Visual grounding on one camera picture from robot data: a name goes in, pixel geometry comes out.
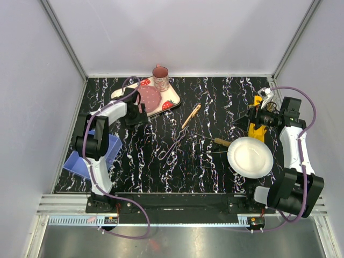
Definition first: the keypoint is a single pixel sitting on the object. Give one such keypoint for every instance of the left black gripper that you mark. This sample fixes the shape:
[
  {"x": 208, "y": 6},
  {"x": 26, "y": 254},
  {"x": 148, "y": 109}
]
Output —
[{"x": 141, "y": 117}]

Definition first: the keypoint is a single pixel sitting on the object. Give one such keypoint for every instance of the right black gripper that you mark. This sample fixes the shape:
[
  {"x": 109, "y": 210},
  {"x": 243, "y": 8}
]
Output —
[{"x": 255, "y": 114}]

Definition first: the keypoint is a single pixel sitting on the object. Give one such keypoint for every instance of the yellow test tube rack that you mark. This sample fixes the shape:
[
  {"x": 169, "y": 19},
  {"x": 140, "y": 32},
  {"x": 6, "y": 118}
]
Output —
[{"x": 259, "y": 133}]

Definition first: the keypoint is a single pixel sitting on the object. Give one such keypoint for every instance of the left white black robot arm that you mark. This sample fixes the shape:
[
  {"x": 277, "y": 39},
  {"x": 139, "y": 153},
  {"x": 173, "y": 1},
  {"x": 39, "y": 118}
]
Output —
[{"x": 91, "y": 135}]

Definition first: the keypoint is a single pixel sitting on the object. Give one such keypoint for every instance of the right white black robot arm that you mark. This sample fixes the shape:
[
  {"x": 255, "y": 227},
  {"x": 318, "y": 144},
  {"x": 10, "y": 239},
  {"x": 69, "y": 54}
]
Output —
[{"x": 297, "y": 188}]

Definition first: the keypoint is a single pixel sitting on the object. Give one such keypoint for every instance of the pink dotted plate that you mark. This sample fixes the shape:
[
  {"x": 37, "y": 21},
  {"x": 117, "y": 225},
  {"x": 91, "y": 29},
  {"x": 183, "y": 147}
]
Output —
[{"x": 150, "y": 97}]

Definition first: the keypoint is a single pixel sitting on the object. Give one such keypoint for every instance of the white paper plate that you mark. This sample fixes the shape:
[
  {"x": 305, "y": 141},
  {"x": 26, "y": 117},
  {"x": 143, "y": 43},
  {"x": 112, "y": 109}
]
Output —
[{"x": 249, "y": 157}]

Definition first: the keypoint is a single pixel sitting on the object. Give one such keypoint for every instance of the wooden clothespin clamp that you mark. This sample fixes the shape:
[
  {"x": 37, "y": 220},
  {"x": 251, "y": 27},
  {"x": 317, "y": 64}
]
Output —
[{"x": 193, "y": 113}]

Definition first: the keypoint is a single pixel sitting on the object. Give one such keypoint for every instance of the pink floral mug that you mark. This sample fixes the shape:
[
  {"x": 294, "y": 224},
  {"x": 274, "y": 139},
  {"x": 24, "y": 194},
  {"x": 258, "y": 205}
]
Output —
[{"x": 161, "y": 78}]

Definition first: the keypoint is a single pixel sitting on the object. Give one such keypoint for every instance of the blue plastic bin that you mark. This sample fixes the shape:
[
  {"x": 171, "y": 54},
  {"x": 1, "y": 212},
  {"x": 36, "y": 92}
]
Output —
[{"x": 76, "y": 165}]

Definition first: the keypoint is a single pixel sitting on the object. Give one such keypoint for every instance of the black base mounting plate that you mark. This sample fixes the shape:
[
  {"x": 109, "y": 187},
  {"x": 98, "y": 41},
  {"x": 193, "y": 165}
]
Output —
[{"x": 220, "y": 202}]

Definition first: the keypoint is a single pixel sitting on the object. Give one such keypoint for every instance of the right controller box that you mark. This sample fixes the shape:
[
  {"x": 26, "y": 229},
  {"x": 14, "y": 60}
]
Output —
[{"x": 257, "y": 222}]

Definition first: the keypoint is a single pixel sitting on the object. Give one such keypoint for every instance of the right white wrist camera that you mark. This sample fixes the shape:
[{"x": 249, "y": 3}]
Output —
[{"x": 267, "y": 95}]

